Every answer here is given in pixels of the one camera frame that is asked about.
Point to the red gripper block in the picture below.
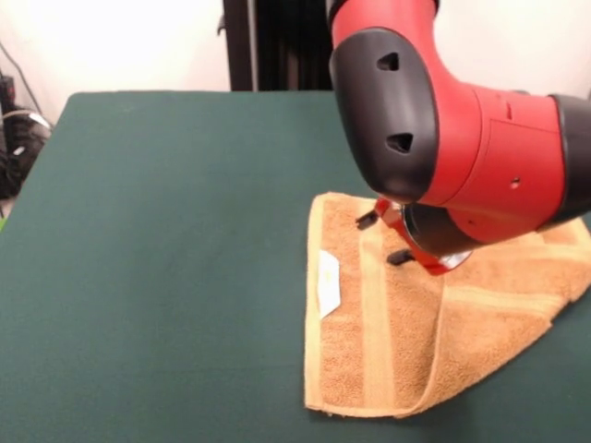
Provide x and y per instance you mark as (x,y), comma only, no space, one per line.
(392,219)

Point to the orange-tan terry towel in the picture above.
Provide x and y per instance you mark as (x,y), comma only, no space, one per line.
(392,332)

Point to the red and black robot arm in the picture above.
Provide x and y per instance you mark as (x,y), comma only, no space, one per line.
(461,138)

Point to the dark green table cloth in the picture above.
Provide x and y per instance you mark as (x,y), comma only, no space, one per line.
(138,277)

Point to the black robot pedestal stand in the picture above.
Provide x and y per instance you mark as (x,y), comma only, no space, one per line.
(277,46)

